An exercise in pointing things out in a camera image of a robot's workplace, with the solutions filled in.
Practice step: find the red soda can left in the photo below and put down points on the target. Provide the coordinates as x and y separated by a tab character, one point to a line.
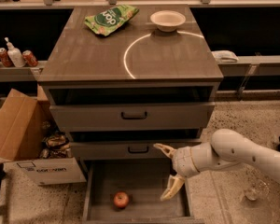
6	62

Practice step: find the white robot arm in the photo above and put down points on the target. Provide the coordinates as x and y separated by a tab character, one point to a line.
226	149

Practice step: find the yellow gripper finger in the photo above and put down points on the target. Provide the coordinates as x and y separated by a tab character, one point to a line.
174	184
166	150

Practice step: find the grey drawer cabinet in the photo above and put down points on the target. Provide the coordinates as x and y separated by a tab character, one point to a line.
137	64

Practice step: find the red apple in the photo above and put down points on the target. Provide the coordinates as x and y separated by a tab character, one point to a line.
121	199

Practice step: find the shiny snack packets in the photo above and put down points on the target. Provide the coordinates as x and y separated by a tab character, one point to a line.
55	146

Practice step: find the grey middle drawer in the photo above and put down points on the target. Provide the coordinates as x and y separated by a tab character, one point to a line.
117	150

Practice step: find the clear drinking glass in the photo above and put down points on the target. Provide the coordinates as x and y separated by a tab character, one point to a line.
258	190

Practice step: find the grey top drawer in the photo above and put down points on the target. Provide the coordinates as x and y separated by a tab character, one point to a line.
132	117

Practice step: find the grey open bottom drawer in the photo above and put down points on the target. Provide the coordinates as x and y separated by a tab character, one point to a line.
144	181

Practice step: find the red soda can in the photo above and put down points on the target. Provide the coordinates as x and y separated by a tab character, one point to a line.
6	62
30	59

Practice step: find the grey low shelf ledge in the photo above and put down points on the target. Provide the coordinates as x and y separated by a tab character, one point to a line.
26	73

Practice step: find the white printed cardboard box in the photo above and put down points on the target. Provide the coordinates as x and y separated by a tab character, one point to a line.
52	171

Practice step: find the white paper bowl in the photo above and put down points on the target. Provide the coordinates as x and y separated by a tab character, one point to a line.
167	20

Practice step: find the folded white cloth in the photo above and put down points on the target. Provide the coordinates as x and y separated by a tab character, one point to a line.
225	56

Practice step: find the white pump bottle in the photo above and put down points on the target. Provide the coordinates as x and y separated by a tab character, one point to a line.
14	54

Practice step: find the red soda can right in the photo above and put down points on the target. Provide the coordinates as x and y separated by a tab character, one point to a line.
30	59

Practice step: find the brown cardboard box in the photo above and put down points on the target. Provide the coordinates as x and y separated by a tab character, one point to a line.
22	129

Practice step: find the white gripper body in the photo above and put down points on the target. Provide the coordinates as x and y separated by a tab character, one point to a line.
183	161

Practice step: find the green chip bag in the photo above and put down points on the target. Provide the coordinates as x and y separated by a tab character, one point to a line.
108	21

